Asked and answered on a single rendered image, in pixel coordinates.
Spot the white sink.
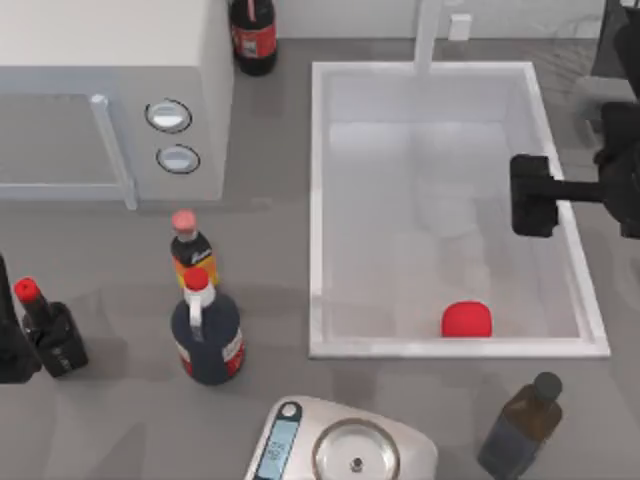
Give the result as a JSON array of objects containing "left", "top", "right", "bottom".
[{"left": 307, "top": 60, "right": 612, "bottom": 360}]

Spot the red cup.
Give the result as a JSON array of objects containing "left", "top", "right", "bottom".
[{"left": 440, "top": 300, "right": 494, "bottom": 340}]

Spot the tall white tap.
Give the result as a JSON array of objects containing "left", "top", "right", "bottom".
[{"left": 412, "top": 0, "right": 442, "bottom": 76}]

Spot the brown bottle black cap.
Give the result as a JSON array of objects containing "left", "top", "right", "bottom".
[{"left": 476, "top": 371, "right": 564, "bottom": 477}]

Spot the silver kitchen scale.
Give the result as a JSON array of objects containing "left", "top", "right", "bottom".
[{"left": 242, "top": 395, "right": 439, "bottom": 480}]

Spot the dark bottle red label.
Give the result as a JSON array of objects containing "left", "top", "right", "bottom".
[{"left": 228, "top": 0, "right": 279, "bottom": 77}]

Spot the dark bottle pink cap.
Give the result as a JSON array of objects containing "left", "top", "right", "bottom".
[{"left": 169, "top": 209, "right": 221, "bottom": 292}]

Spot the pale microwave oven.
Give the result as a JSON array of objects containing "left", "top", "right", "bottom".
[{"left": 0, "top": 0, "right": 236, "bottom": 211}]

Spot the small microwave knob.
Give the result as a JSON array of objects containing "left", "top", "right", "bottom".
[{"left": 155, "top": 143, "right": 202, "bottom": 176}]

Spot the large microwave knob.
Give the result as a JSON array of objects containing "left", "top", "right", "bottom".
[{"left": 144, "top": 97, "right": 194, "bottom": 135}]

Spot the grey microwave door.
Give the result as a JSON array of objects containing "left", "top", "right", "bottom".
[{"left": 0, "top": 93, "right": 126, "bottom": 201}]

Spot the black square bottle red cap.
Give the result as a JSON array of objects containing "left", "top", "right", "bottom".
[{"left": 12, "top": 276, "right": 91, "bottom": 379}]

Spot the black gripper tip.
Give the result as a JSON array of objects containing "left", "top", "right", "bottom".
[{"left": 0, "top": 253, "right": 44, "bottom": 385}]

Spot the dark jug bottle white handle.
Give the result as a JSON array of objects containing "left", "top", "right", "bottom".
[{"left": 170, "top": 267, "right": 247, "bottom": 387}]

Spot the pale microwave door handle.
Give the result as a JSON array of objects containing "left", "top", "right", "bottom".
[{"left": 89, "top": 93, "right": 139, "bottom": 211}]

